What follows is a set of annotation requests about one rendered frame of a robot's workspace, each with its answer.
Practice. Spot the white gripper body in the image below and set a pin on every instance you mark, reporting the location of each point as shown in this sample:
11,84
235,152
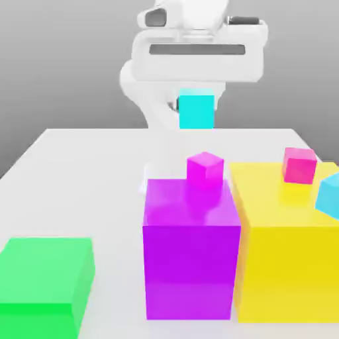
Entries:
198,66

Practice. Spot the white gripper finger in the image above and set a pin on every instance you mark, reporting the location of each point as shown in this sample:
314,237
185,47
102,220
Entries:
219,92
173,95

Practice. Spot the small cyan cube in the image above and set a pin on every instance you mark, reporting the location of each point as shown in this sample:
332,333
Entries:
196,111

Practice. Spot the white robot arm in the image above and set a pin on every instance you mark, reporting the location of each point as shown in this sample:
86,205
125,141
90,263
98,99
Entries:
201,12

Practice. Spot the small magenta cube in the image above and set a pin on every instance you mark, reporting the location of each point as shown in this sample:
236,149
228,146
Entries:
204,169

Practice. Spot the small pink cube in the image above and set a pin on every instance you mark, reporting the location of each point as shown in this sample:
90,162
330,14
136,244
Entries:
299,168

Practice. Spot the small light blue cube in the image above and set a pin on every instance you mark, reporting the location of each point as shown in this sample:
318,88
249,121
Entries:
329,197

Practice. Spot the large purple box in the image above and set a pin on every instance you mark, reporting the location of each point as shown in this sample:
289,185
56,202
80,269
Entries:
189,264

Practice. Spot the large yellow box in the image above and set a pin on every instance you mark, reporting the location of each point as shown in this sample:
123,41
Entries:
288,264

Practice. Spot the large green box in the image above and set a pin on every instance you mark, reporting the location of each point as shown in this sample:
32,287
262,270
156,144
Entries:
39,278

